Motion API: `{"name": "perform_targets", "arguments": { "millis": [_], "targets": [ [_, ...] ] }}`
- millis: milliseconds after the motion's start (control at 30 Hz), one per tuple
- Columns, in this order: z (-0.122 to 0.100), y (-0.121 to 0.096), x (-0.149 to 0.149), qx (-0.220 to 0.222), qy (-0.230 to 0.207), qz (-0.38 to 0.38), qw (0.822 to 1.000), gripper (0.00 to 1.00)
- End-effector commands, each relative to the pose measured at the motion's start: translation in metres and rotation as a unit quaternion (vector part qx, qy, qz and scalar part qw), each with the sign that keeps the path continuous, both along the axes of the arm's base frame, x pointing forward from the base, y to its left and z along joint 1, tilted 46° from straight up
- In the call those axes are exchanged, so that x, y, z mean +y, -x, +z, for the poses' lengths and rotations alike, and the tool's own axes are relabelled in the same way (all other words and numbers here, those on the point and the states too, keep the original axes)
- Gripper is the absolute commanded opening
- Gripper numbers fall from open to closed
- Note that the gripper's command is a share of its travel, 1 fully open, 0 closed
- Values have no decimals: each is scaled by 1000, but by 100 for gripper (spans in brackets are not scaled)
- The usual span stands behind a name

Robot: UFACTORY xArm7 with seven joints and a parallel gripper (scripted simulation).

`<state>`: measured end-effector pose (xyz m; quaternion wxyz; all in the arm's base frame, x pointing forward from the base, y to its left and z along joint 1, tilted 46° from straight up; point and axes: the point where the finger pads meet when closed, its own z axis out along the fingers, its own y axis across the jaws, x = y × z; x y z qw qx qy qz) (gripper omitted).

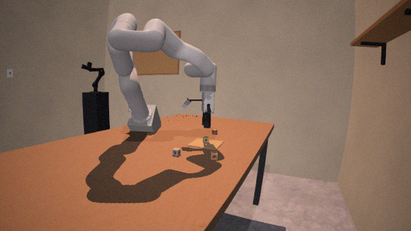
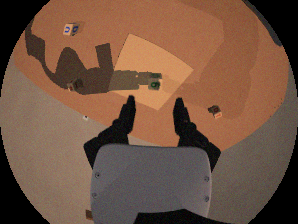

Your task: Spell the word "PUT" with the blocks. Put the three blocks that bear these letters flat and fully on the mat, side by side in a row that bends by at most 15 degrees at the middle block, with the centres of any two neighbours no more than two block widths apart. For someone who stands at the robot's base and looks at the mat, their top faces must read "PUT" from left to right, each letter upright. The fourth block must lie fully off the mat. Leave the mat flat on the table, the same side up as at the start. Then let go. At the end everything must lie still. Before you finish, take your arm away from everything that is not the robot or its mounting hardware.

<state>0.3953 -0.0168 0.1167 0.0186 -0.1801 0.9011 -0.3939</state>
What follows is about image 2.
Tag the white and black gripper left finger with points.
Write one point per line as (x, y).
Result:
(116, 133)

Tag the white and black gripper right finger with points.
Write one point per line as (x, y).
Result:
(192, 137)

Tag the orange flat mat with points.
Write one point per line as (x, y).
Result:
(137, 59)

